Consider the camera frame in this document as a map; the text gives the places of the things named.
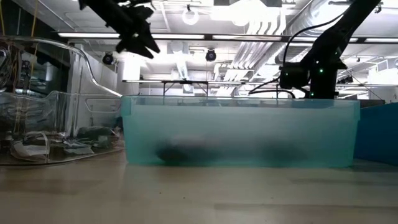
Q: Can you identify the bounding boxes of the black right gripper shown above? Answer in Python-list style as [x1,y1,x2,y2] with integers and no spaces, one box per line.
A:
[308,60,340,100]

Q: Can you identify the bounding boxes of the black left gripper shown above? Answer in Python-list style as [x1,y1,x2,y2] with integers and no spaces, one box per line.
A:
[77,0,162,60]

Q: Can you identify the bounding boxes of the dark objects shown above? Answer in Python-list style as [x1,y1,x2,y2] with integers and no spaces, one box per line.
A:
[154,139,220,166]

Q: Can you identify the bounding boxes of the white table with black legs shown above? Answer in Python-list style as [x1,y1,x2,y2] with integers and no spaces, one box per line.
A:
[123,79,246,98]
[245,82,398,101]

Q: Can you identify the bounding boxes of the white ceiling pipe bundle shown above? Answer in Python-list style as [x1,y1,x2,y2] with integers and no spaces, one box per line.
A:
[214,12,289,97]

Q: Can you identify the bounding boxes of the blue plastic bin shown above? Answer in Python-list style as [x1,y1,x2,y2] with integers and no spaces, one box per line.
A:
[354,102,398,166]

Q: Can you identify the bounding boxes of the black ceiling track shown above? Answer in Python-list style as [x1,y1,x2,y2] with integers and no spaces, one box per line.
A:
[328,1,384,14]

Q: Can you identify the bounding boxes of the green translucent plastic bin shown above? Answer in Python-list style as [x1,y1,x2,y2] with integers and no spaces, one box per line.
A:
[120,95,361,169]

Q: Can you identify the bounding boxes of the clear plastic bin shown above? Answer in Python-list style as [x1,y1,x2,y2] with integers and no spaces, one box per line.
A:
[0,34,126,167]

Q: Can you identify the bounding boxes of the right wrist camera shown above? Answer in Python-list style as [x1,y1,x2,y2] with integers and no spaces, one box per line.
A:
[279,61,311,90]

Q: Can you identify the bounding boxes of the white ceiling duct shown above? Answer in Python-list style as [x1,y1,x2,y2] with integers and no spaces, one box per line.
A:
[167,40,195,94]

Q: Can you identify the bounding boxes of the white ceiling ring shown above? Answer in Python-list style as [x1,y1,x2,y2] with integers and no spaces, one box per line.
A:
[181,7,200,26]

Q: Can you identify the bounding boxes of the grey round air duct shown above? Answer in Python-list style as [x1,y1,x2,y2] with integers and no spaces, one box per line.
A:
[275,0,346,65]

